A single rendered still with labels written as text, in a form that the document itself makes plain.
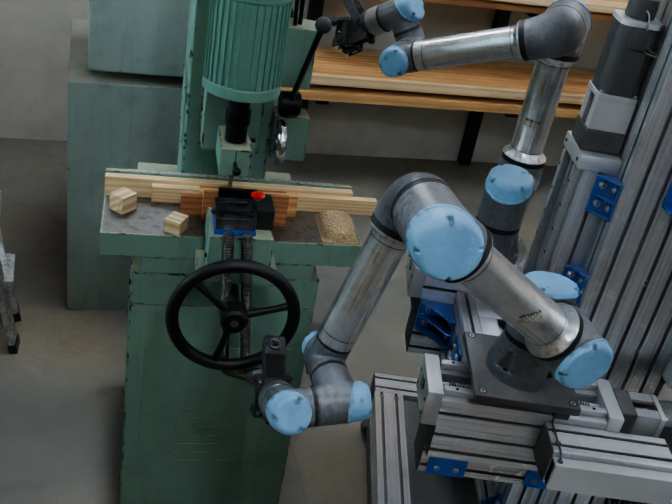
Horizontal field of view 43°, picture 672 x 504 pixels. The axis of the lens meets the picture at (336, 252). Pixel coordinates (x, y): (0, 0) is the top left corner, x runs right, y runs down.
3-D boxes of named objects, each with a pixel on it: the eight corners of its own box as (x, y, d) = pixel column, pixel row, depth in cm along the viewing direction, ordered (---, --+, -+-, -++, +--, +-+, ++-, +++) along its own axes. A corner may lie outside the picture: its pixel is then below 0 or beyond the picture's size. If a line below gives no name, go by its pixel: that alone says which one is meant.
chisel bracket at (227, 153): (217, 182, 196) (221, 148, 192) (214, 156, 208) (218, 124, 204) (249, 184, 198) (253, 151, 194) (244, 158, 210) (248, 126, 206)
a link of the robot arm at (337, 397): (360, 359, 162) (303, 364, 159) (375, 398, 153) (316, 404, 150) (356, 390, 166) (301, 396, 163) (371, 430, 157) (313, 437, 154)
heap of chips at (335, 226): (322, 242, 197) (325, 228, 196) (313, 213, 209) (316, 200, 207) (359, 244, 199) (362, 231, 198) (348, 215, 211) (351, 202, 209)
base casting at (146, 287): (127, 304, 196) (129, 271, 192) (134, 189, 244) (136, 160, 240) (316, 310, 207) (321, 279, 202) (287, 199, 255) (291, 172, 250)
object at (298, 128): (269, 159, 218) (275, 115, 212) (266, 147, 223) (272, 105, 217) (305, 161, 220) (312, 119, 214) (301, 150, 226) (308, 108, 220)
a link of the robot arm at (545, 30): (580, 62, 190) (380, 89, 212) (587, 51, 199) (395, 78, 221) (575, 10, 186) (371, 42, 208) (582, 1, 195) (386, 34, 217)
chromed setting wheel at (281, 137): (272, 174, 211) (278, 128, 205) (267, 152, 221) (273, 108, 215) (284, 174, 212) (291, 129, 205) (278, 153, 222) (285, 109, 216)
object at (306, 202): (151, 201, 201) (152, 186, 199) (151, 197, 202) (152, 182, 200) (374, 215, 213) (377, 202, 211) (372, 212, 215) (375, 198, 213)
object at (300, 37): (277, 86, 210) (285, 27, 202) (273, 73, 217) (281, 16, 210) (311, 89, 212) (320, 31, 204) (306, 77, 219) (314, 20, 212)
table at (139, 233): (94, 278, 180) (95, 254, 177) (103, 209, 206) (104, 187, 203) (368, 290, 194) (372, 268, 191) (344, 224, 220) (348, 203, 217)
